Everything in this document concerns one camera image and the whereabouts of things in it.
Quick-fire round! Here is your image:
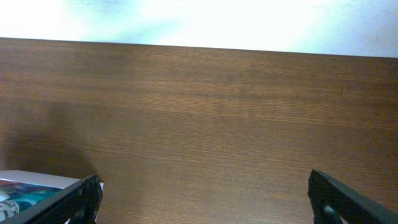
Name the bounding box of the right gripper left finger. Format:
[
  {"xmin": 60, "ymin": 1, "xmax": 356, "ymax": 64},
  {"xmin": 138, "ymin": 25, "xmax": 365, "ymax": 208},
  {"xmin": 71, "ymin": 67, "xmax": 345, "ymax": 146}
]
[{"xmin": 0, "ymin": 174, "xmax": 104, "ymax": 224}]

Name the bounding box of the white cardboard box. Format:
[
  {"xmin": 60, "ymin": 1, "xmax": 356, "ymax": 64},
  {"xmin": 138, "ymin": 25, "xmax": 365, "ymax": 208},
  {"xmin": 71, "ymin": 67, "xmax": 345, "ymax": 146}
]
[{"xmin": 0, "ymin": 169, "xmax": 104, "ymax": 224}]

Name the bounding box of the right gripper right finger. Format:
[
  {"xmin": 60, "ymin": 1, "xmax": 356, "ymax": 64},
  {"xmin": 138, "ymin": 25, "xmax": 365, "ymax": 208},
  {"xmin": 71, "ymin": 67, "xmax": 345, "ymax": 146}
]
[{"xmin": 307, "ymin": 170, "xmax": 397, "ymax": 224}]

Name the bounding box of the teal mouthwash bottle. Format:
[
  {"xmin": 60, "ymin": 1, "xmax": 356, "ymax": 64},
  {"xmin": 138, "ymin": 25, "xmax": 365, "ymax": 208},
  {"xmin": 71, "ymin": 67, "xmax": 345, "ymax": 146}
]
[{"xmin": 1, "ymin": 190, "xmax": 56, "ymax": 221}]

